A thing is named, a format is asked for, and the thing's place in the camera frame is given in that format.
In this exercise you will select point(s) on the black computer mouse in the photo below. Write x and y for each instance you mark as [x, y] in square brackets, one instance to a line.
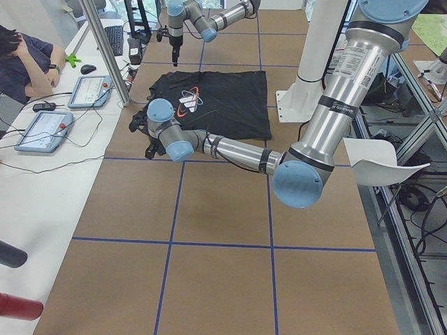
[87, 69]

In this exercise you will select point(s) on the aluminium frame post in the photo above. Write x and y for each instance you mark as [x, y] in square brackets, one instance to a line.
[91, 13]

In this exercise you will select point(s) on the white curved plastic sheet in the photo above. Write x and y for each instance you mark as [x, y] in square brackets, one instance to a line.
[374, 163]

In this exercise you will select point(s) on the lower teach pendant tablet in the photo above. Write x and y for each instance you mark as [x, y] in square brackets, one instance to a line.
[45, 133]

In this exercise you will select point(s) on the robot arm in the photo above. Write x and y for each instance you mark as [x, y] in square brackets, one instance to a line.
[377, 30]
[181, 11]

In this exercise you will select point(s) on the teach pendant tablet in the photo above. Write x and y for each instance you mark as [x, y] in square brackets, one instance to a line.
[45, 133]
[90, 91]

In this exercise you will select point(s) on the green plastic toy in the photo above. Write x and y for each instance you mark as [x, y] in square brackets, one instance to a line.
[73, 60]

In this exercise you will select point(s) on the black graphic t-shirt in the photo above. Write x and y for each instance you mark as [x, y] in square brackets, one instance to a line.
[233, 105]

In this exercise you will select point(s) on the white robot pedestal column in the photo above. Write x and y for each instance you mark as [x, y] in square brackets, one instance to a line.
[297, 104]

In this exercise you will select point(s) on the upper teach pendant tablet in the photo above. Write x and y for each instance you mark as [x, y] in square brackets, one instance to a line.
[90, 91]

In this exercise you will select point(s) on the black keyboard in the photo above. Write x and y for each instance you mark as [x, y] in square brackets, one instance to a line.
[115, 38]

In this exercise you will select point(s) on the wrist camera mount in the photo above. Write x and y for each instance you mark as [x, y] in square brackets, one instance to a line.
[139, 123]
[161, 33]

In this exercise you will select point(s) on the black cylinder bottle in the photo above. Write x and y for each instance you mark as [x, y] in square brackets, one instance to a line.
[11, 256]

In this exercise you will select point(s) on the seated person in navy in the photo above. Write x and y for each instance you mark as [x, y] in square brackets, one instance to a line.
[30, 67]

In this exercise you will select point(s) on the red cylinder bottle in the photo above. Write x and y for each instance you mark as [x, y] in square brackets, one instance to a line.
[20, 308]

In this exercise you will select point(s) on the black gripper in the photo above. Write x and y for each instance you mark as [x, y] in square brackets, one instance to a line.
[154, 142]
[174, 42]

